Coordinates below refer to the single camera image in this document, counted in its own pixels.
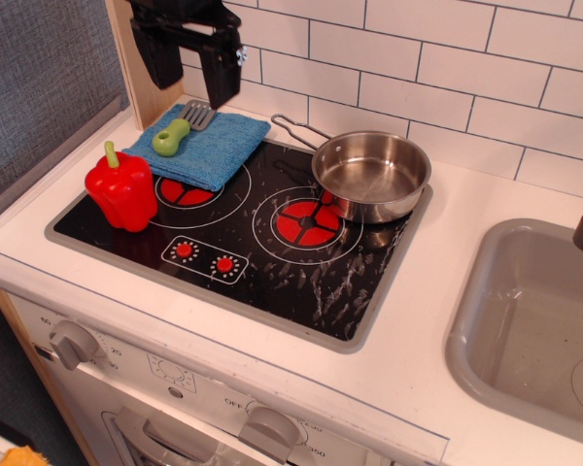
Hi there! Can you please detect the grey right oven knob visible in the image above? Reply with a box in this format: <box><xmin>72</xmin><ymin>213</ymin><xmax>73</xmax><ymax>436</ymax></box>
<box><xmin>238</xmin><ymin>407</ymin><xmax>300</xmax><ymax>464</ymax></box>

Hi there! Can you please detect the red toy bell pepper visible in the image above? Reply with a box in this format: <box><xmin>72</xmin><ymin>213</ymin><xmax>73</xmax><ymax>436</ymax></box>
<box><xmin>85</xmin><ymin>141</ymin><xmax>157</xmax><ymax>233</ymax></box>

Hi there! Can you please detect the stainless steel frying pan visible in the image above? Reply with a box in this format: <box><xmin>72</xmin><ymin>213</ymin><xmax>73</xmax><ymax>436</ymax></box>
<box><xmin>271</xmin><ymin>114</ymin><xmax>431</xmax><ymax>224</ymax></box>

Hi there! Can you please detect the blue folded cloth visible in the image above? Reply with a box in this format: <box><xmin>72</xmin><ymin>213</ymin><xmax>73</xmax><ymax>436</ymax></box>
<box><xmin>124</xmin><ymin>104</ymin><xmax>271</xmax><ymax>191</ymax></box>

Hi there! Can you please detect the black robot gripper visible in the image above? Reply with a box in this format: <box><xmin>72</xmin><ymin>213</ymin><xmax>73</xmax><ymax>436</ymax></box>
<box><xmin>129</xmin><ymin>1</ymin><xmax>243</xmax><ymax>109</ymax></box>

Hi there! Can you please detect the orange plush object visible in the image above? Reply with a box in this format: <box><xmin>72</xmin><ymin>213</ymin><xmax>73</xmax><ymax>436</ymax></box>
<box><xmin>0</xmin><ymin>446</ymin><xmax>50</xmax><ymax>466</ymax></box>

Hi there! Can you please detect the light wooden side post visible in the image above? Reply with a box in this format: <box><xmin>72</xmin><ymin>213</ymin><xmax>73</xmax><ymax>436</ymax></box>
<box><xmin>105</xmin><ymin>0</ymin><xmax>184</xmax><ymax>130</ymax></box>

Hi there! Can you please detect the grey plastic sink basin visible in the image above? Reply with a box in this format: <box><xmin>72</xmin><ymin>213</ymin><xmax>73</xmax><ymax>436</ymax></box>
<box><xmin>446</xmin><ymin>218</ymin><xmax>583</xmax><ymax>444</ymax></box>

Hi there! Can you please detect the grey oven knob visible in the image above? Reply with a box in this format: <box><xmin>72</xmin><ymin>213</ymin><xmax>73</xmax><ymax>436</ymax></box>
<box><xmin>238</xmin><ymin>407</ymin><xmax>300</xmax><ymax>464</ymax></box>
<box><xmin>50</xmin><ymin>320</ymin><xmax>99</xmax><ymax>371</ymax></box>

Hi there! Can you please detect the black toy stove top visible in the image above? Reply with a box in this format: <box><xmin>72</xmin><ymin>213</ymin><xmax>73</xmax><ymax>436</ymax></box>
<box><xmin>46</xmin><ymin>141</ymin><xmax>432</xmax><ymax>352</ymax></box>

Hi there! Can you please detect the white toy oven front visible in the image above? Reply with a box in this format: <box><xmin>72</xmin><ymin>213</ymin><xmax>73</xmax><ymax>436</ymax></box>
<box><xmin>10</xmin><ymin>296</ymin><xmax>447</xmax><ymax>465</ymax></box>

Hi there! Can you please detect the grey oven door handle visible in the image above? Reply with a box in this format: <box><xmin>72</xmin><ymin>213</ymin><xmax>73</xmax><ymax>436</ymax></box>
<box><xmin>114</xmin><ymin>406</ymin><xmax>254</xmax><ymax>466</ymax></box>

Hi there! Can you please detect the grey left oven knob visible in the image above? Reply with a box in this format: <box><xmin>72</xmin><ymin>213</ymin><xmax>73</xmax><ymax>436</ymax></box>
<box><xmin>50</xmin><ymin>320</ymin><xmax>99</xmax><ymax>371</ymax></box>

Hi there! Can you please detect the green handled grey spatula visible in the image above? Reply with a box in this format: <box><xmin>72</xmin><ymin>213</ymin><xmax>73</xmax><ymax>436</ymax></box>
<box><xmin>152</xmin><ymin>100</ymin><xmax>217</xmax><ymax>157</ymax></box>

